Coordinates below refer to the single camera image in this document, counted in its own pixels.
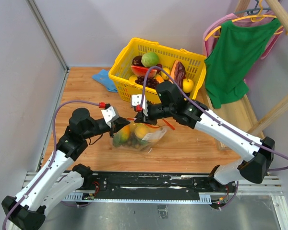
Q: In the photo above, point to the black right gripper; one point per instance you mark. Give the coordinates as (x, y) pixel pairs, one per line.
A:
(140, 117)

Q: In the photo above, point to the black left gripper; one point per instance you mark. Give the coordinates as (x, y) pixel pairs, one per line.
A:
(117, 124)

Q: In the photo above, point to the yellow peach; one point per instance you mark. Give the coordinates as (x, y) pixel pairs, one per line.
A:
(141, 131)

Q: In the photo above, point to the clear zip top bag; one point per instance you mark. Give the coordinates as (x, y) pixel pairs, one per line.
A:
(157, 132)

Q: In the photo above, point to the brown longan bunch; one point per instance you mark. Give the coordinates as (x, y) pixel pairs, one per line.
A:
(132, 142)

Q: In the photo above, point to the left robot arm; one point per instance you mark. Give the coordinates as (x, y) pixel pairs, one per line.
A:
(29, 208)

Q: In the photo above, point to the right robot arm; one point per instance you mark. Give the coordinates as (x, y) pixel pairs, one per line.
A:
(255, 153)

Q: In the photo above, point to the green tank top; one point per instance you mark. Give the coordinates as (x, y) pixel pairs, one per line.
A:
(236, 51)

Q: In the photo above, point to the green orange mango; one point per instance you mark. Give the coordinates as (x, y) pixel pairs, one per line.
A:
(121, 137)

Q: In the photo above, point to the purple grape bunch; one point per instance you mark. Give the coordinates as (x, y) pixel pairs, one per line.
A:
(150, 83)

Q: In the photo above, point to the yellow plastic basket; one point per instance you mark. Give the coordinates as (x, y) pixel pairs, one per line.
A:
(121, 70)

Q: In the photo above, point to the papaya half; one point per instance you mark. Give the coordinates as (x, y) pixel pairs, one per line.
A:
(159, 78)

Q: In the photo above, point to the watermelon slice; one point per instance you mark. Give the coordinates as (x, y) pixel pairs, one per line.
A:
(141, 71)

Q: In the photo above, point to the yellow lemon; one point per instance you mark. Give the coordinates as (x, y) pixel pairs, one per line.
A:
(164, 74)

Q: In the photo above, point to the blue cloth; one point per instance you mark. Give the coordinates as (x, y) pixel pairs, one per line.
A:
(102, 77)

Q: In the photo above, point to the raw meat slab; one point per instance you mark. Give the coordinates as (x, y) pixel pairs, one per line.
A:
(178, 73)

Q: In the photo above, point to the green cabbage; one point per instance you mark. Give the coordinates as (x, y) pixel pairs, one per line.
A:
(149, 59)

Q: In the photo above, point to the wooden clothes rack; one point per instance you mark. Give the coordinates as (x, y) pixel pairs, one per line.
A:
(241, 113)

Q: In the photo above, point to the pink shirt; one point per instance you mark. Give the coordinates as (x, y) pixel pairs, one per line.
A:
(210, 44)

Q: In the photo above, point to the yellow clothes hanger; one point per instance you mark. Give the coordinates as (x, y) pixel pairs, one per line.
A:
(253, 18)

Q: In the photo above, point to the grey clothes hanger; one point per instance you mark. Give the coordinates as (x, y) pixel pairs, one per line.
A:
(243, 8)

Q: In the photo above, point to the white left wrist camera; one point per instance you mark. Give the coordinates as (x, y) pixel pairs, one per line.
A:
(110, 115)

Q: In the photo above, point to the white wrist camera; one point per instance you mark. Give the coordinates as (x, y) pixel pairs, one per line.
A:
(110, 115)
(139, 103)

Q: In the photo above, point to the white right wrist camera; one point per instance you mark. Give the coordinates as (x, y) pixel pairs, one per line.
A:
(139, 103)

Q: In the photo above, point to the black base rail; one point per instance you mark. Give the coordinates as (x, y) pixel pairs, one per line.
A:
(150, 186)

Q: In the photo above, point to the aluminium frame post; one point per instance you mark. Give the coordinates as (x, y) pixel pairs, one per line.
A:
(43, 26)

